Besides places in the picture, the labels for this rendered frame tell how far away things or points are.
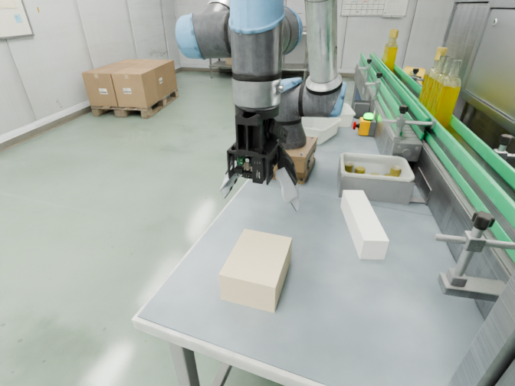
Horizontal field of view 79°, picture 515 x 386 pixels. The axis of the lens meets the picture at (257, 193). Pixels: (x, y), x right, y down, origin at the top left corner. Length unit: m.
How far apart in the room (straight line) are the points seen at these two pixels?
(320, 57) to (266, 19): 0.56
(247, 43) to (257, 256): 0.43
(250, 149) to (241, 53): 0.14
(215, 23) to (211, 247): 0.52
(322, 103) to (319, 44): 0.19
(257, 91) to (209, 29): 0.17
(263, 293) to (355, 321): 0.19
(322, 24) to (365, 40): 6.20
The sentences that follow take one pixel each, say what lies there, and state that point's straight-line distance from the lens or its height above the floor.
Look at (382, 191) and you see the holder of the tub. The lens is 1.07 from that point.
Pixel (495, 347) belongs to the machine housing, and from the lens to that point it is 0.44.
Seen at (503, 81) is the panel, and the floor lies 1.09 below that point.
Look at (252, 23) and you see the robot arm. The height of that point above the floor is 1.28.
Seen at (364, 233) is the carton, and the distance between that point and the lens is 0.83.
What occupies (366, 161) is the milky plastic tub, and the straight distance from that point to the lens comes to 1.19.
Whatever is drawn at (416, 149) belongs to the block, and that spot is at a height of 0.86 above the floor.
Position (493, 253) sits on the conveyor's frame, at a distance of 0.78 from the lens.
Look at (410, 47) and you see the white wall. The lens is 7.30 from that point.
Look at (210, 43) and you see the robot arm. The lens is 0.60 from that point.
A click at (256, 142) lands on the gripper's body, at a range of 0.51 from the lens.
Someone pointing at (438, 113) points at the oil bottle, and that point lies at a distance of 1.29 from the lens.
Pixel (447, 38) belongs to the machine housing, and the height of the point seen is 1.16.
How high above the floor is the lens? 1.30
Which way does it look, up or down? 31 degrees down
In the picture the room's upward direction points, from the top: straight up
